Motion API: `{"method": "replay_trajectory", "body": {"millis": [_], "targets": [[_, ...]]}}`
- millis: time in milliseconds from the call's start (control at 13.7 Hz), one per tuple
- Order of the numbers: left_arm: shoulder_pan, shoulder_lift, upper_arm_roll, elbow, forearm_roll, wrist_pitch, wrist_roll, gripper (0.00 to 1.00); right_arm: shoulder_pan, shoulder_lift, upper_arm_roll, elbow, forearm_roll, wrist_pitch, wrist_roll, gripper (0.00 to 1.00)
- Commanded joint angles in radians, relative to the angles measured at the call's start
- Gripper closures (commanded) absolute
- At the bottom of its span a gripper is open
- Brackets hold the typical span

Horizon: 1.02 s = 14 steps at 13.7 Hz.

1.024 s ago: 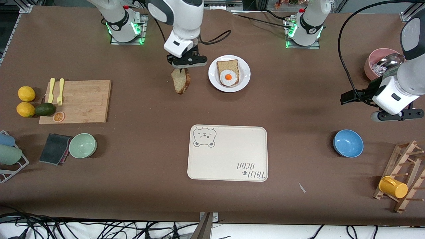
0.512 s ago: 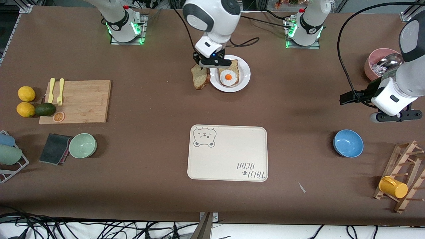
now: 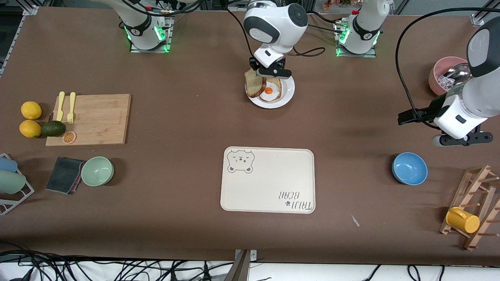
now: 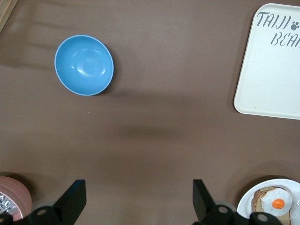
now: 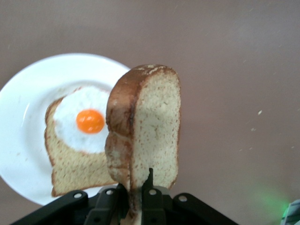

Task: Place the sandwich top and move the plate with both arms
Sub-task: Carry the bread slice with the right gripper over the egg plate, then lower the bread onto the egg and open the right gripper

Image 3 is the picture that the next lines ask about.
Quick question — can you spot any brown bread slice sandwich lid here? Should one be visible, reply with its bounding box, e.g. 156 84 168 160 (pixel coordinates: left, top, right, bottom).
245 68 268 98

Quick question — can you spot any white round plate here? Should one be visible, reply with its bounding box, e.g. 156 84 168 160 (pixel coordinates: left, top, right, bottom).
245 74 295 109

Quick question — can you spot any toy fried egg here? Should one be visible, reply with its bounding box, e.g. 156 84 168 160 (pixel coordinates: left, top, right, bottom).
260 82 281 101

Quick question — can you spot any silver metal scoop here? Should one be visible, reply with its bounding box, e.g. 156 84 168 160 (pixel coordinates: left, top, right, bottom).
441 62 473 88

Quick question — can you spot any blue bowl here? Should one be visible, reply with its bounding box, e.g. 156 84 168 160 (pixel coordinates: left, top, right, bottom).
392 152 428 186

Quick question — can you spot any pink ribbed bowl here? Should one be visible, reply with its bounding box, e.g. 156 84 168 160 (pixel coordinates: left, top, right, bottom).
428 57 471 96

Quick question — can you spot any wooden mug rack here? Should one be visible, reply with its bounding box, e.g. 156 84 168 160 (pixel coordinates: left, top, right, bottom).
439 165 500 251

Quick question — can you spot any yellow plastic mug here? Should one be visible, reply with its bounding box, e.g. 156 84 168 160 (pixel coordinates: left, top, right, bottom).
446 207 480 234

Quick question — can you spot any cream tray with bear print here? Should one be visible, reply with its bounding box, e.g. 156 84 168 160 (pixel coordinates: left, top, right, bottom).
220 146 316 214

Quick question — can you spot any wooden cutting board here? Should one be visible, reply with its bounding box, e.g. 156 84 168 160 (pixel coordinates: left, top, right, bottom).
46 94 132 147

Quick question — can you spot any yellow plastic fork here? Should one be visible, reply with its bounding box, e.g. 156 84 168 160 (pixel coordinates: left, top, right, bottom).
67 92 77 125

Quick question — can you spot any pale green bowl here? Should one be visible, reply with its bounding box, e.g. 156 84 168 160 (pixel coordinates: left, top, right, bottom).
81 157 114 187

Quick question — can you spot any yellow plastic knife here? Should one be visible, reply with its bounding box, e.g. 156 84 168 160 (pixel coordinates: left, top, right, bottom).
56 91 66 122

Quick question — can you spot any dark green avocado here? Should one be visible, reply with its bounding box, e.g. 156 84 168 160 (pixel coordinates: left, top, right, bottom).
41 121 66 137

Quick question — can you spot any dark grey sponge cloth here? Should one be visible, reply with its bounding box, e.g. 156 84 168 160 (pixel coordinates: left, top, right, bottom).
46 157 86 195

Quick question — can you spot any yellow lemon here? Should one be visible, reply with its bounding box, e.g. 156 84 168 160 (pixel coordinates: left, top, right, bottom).
19 120 42 139
21 101 42 120

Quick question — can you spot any light blue cup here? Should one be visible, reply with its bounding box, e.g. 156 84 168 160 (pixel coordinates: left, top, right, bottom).
0 157 18 173

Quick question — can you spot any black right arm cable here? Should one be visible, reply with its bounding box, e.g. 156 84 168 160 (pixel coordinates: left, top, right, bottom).
227 8 325 59

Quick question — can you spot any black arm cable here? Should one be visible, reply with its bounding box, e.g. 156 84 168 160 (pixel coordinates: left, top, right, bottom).
227 8 325 59
395 7 500 129

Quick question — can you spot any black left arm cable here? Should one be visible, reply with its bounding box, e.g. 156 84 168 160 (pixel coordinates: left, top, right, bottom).
395 7 500 129

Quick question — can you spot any grey metal bracket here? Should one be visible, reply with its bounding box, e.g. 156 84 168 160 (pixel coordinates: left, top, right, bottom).
234 249 257 281

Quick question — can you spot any white wire cup rack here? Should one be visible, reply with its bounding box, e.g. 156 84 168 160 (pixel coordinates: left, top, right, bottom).
0 153 35 216

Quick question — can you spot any black cable tangle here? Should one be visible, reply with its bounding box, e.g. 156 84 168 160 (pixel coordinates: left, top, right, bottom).
0 242 446 281

